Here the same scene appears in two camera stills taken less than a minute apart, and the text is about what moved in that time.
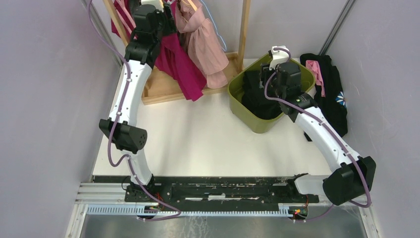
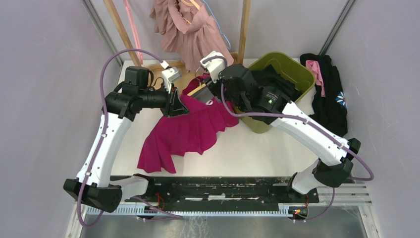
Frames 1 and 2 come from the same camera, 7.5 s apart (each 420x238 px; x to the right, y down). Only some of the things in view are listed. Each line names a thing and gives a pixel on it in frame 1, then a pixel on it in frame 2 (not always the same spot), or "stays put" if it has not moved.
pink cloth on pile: x=314 y=65 stays put
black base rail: x=212 y=189 stays put
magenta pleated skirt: x=173 y=59 -> x=195 y=131
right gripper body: x=272 y=84 -> x=240 y=104
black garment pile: x=333 y=106 stays put
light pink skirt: x=203 y=44 stays put
